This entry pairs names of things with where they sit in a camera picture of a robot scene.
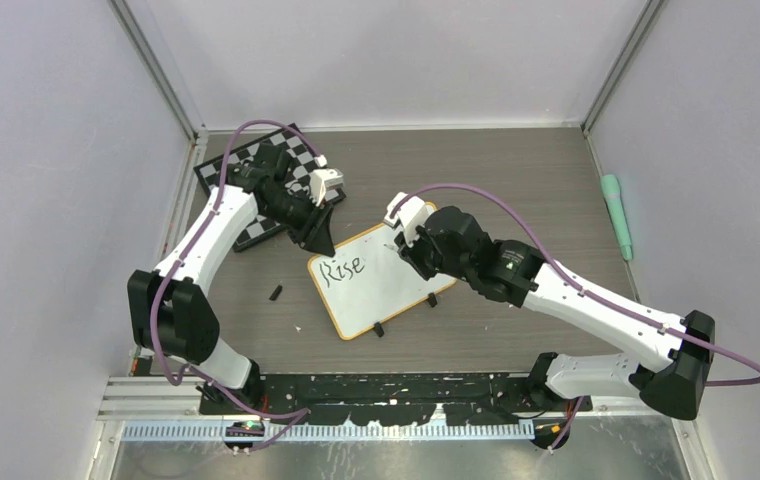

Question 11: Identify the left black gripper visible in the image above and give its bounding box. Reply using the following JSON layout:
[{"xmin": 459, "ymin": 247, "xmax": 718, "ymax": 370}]
[{"xmin": 262, "ymin": 190, "xmax": 336, "ymax": 257}]

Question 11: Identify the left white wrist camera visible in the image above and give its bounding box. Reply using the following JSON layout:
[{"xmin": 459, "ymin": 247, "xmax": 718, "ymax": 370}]
[{"xmin": 309, "ymin": 168, "xmax": 344, "ymax": 206}]

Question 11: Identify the yellow framed whiteboard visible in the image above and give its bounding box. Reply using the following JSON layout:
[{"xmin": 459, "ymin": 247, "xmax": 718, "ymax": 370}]
[{"xmin": 307, "ymin": 223, "xmax": 457, "ymax": 341}]

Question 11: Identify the purple cable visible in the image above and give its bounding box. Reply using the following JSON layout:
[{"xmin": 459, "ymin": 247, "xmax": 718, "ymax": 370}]
[
  {"xmin": 385, "ymin": 182, "xmax": 760, "ymax": 455},
  {"xmin": 149, "ymin": 119, "xmax": 327, "ymax": 452}
]

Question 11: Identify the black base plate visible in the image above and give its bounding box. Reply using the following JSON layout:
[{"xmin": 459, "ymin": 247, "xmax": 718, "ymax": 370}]
[{"xmin": 235, "ymin": 372, "xmax": 574, "ymax": 427}]

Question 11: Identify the mint green microphone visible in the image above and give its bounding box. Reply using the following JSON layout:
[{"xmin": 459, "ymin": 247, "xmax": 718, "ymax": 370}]
[{"xmin": 600, "ymin": 174, "xmax": 633, "ymax": 262}]

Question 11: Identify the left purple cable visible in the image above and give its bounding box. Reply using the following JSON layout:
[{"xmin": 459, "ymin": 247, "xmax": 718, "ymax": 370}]
[{"xmin": 149, "ymin": 119, "xmax": 327, "ymax": 452}]

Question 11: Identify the black marker cap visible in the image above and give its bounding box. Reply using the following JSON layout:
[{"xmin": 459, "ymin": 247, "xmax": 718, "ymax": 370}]
[{"xmin": 269, "ymin": 284, "xmax": 283, "ymax": 301}]

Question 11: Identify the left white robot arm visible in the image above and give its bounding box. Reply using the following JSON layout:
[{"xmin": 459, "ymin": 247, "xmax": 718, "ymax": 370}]
[{"xmin": 127, "ymin": 144, "xmax": 344, "ymax": 414}]

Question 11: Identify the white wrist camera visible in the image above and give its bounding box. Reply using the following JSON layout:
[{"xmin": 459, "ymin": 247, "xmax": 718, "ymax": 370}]
[
  {"xmin": 383, "ymin": 192, "xmax": 436, "ymax": 247},
  {"xmin": 309, "ymin": 168, "xmax": 344, "ymax": 206}
]

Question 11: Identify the black white checkerboard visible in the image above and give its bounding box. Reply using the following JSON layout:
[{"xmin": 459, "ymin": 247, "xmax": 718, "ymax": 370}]
[{"xmin": 193, "ymin": 129, "xmax": 320, "ymax": 253}]

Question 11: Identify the black whiteboard foot left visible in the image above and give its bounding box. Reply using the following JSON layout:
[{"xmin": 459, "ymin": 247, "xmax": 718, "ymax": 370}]
[{"xmin": 372, "ymin": 322, "xmax": 385, "ymax": 338}]

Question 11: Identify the aluminium frame rail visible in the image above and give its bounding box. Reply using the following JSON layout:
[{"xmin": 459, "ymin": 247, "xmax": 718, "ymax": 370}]
[{"xmin": 98, "ymin": 376, "xmax": 697, "ymax": 449}]

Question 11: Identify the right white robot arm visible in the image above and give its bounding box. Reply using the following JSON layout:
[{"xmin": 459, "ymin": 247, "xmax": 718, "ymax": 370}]
[{"xmin": 383, "ymin": 198, "xmax": 715, "ymax": 420}]

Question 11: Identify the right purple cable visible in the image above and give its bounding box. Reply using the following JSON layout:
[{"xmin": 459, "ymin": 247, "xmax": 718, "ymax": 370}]
[{"xmin": 385, "ymin": 182, "xmax": 760, "ymax": 455}]

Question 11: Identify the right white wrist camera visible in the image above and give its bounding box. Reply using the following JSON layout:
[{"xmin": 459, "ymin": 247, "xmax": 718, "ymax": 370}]
[{"xmin": 383, "ymin": 192, "xmax": 436, "ymax": 247}]

